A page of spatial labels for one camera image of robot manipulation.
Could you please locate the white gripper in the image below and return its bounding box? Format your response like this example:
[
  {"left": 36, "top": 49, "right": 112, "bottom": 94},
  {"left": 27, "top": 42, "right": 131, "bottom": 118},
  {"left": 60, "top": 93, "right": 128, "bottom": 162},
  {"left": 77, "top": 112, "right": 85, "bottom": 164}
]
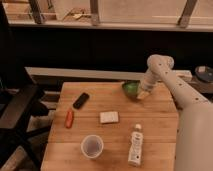
[{"left": 137, "top": 71, "right": 158, "bottom": 100}]

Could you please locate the green ceramic bowl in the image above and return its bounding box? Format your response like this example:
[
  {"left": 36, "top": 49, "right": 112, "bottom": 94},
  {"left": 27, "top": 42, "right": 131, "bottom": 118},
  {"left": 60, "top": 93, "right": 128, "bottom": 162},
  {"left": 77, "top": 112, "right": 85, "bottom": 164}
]
[{"left": 122, "top": 81, "right": 139, "bottom": 99}]

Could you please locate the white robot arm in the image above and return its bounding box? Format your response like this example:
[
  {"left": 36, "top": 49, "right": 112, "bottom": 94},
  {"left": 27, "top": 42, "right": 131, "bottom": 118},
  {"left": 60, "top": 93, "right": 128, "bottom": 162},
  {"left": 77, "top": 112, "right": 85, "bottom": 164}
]
[{"left": 138, "top": 54, "right": 213, "bottom": 171}]

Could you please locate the dark round device on shelf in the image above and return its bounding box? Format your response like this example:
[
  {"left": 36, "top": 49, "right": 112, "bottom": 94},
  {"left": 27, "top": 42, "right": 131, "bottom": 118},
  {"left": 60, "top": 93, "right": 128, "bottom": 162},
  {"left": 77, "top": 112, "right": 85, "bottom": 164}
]
[{"left": 195, "top": 66, "right": 213, "bottom": 83}]

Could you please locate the white rectangular sponge block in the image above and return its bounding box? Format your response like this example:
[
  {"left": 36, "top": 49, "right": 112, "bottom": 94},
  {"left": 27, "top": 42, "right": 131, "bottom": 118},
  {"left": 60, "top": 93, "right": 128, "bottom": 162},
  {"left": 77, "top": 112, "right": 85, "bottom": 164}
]
[{"left": 100, "top": 111, "right": 119, "bottom": 124}]

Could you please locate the black rectangular remote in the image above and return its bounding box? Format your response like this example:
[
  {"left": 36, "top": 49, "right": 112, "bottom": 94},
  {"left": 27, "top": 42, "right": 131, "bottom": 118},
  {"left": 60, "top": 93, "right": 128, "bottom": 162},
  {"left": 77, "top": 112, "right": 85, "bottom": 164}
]
[{"left": 73, "top": 93, "right": 89, "bottom": 109}]

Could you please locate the white squeeze bottle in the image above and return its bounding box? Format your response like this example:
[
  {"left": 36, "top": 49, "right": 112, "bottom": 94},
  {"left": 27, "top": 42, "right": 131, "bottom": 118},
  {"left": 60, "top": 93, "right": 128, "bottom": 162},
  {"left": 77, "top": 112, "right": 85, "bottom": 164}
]
[{"left": 128, "top": 124, "right": 143, "bottom": 166}]

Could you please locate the clear plastic cup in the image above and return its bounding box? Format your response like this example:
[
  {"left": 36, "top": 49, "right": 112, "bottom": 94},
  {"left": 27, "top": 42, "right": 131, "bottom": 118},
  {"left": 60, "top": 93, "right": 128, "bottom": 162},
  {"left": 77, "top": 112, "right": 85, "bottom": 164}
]
[{"left": 81, "top": 135, "right": 104, "bottom": 159}]

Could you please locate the black chair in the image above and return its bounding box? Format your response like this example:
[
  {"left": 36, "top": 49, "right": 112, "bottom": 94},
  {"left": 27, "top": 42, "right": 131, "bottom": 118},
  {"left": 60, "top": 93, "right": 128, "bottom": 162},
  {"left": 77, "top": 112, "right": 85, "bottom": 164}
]
[{"left": 0, "top": 67, "right": 50, "bottom": 169}]

